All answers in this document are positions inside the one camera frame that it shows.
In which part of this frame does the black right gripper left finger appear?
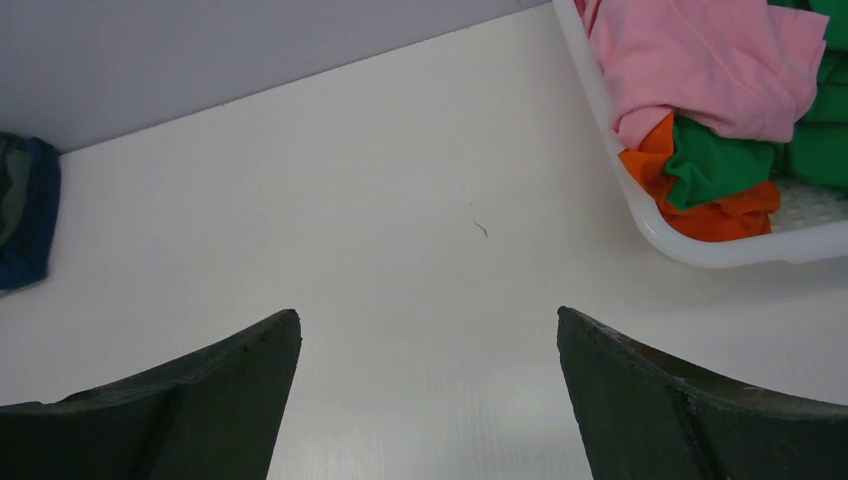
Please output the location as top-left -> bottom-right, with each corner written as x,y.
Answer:
1,310 -> 302,479

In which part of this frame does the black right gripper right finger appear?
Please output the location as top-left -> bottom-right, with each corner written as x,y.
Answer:
557,306 -> 847,479

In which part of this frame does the pink t-shirt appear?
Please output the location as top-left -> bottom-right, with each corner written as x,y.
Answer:
574,0 -> 830,150

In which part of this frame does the orange t-shirt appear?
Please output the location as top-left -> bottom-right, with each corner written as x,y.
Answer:
619,114 -> 781,242

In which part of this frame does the folded blue t-shirt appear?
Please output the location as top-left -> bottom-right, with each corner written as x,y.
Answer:
1,137 -> 62,295

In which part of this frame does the white plastic basket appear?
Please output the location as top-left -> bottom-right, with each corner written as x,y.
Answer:
553,1 -> 847,268

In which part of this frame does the green t-shirt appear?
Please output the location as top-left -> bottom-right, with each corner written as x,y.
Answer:
664,1 -> 847,210

